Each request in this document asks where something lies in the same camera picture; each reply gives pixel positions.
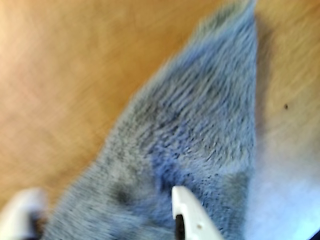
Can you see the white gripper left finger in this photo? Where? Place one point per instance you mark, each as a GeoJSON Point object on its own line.
{"type": "Point", "coordinates": [17, 215]}

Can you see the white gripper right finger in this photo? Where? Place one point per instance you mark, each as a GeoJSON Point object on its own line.
{"type": "Point", "coordinates": [195, 220]}

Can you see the grey terry cloth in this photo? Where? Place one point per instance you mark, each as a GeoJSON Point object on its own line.
{"type": "Point", "coordinates": [190, 120]}

